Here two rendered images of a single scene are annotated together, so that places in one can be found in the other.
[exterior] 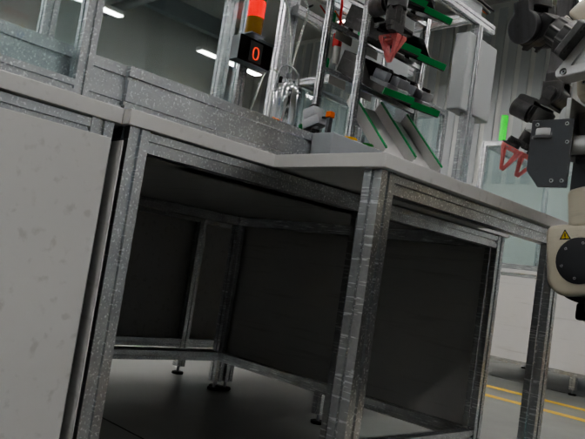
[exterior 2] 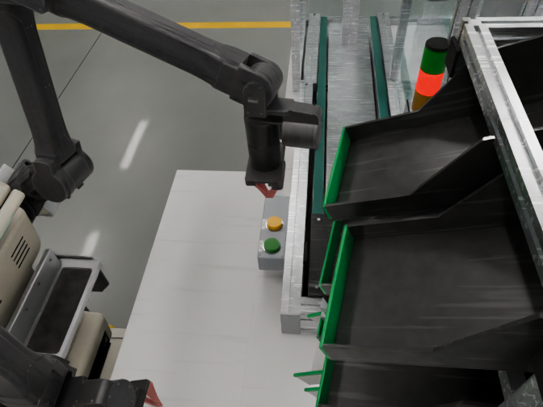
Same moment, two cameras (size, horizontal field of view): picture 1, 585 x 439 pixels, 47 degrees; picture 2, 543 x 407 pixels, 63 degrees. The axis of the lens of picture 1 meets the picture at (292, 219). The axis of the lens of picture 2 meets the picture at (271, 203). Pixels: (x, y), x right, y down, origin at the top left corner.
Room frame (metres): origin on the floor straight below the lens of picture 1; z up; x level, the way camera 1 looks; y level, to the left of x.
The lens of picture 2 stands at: (2.30, -0.54, 1.88)
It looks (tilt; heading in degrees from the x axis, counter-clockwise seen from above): 49 degrees down; 144
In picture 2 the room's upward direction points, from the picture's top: 5 degrees counter-clockwise
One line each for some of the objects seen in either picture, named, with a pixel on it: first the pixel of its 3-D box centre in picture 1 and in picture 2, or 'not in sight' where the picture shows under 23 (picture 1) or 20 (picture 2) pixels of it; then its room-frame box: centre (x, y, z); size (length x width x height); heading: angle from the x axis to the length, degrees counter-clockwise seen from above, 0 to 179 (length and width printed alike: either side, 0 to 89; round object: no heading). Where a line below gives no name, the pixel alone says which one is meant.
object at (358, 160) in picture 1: (380, 197); (269, 300); (1.83, -0.23, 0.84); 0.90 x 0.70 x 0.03; 135
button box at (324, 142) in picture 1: (347, 153); (275, 231); (1.72, -0.12, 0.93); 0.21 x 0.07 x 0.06; 135
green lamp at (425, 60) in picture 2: not in sight; (435, 57); (1.89, 0.19, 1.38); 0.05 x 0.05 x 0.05
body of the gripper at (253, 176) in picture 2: (394, 21); (264, 153); (1.83, -0.20, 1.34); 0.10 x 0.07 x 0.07; 134
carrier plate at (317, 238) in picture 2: not in sight; (358, 254); (1.94, -0.03, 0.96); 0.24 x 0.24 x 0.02; 45
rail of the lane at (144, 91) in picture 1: (278, 142); (301, 184); (1.63, 0.06, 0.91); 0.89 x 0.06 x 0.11; 135
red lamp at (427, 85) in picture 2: (256, 10); (430, 79); (1.89, 0.19, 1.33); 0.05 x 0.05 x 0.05
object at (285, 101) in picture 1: (284, 107); not in sight; (2.93, 0.11, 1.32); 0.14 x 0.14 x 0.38
